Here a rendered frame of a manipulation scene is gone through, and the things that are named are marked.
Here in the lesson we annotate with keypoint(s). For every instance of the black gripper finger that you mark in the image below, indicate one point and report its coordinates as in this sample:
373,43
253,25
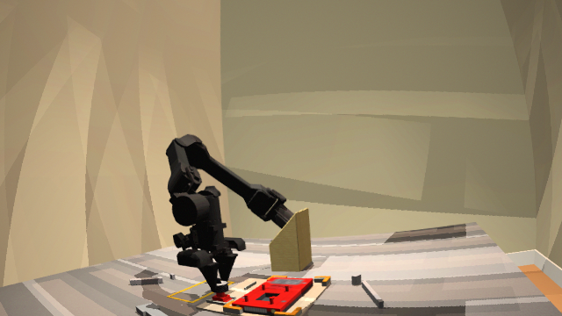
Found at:
226,263
210,273

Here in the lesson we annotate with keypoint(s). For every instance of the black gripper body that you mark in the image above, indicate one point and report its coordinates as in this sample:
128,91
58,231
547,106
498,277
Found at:
210,239

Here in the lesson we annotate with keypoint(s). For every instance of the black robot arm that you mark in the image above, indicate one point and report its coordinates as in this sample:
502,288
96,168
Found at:
188,154

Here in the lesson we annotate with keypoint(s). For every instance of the black and white wheel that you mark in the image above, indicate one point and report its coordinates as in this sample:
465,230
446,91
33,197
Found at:
223,287

